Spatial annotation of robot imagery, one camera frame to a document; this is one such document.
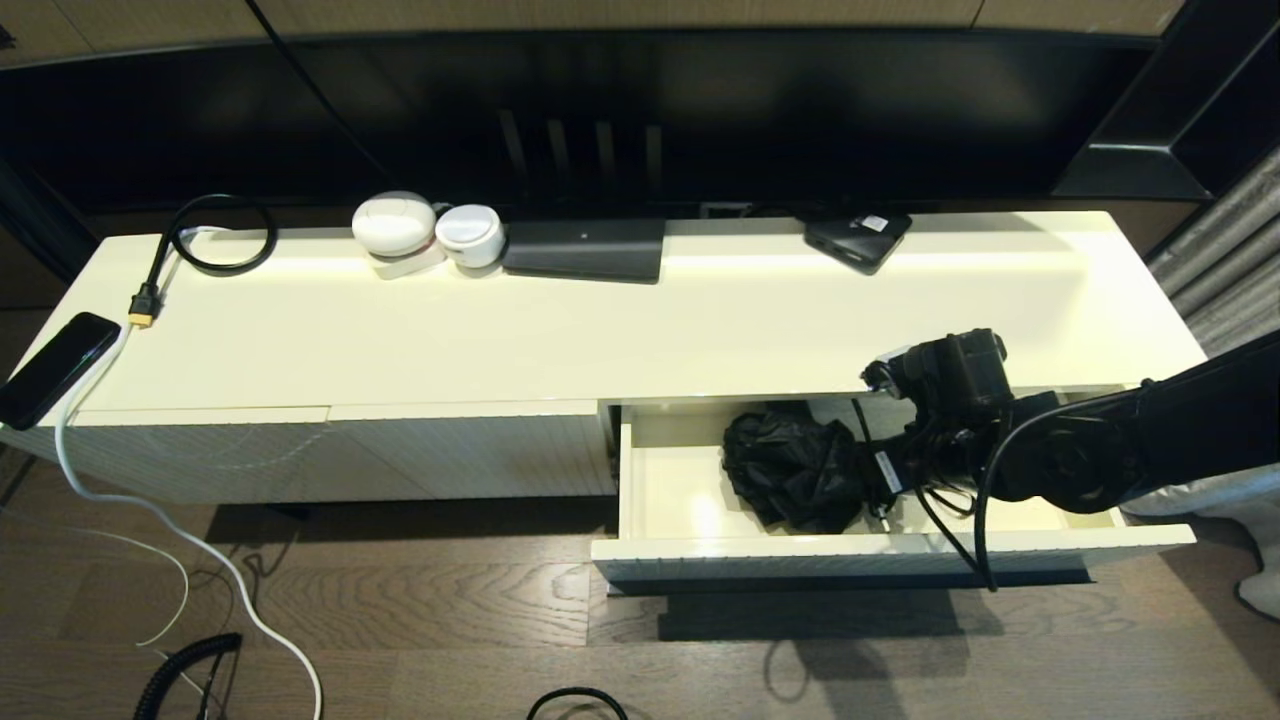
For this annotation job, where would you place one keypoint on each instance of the large white round device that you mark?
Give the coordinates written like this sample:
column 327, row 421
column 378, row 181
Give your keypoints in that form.
column 393, row 222

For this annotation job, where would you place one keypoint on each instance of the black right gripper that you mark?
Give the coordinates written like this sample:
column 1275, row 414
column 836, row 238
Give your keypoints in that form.
column 930, row 465

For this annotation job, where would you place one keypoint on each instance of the black wall shelf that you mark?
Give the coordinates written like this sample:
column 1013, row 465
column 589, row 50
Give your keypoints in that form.
column 1220, row 100

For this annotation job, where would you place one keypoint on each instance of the black folding umbrella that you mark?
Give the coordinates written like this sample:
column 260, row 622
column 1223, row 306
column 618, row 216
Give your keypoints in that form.
column 790, row 470

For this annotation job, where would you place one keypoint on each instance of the black smartphone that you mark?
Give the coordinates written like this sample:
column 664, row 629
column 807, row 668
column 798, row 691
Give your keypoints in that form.
column 55, row 368

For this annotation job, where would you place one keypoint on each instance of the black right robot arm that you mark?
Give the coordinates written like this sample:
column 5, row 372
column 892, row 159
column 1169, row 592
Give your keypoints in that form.
column 1150, row 430

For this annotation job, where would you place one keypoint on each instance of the cream tv cabinet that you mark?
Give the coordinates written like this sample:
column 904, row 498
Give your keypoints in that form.
column 400, row 340

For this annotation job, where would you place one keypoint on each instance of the black television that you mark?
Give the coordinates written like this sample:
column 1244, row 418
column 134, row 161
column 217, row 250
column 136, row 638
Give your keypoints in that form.
column 700, row 100

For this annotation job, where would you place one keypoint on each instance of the white fluted drawer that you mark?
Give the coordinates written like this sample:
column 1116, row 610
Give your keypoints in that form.
column 680, row 500

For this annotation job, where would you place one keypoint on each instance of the grey curtain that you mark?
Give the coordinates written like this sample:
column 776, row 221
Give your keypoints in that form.
column 1230, row 260

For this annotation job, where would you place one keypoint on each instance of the small black glossy device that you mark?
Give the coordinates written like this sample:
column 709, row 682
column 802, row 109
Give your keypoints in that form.
column 855, row 240

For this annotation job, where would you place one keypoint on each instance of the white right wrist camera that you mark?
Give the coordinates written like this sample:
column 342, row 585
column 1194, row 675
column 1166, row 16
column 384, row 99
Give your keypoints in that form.
column 880, row 375

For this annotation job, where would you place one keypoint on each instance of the white flat device base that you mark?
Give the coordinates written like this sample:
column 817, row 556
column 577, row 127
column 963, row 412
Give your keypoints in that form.
column 405, row 265

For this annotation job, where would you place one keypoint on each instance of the black flat set-top box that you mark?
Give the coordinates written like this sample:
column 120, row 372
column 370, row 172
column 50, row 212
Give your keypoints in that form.
column 585, row 250

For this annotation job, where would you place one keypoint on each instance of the small white round device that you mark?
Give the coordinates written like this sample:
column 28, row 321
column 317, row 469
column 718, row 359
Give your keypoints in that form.
column 468, row 232

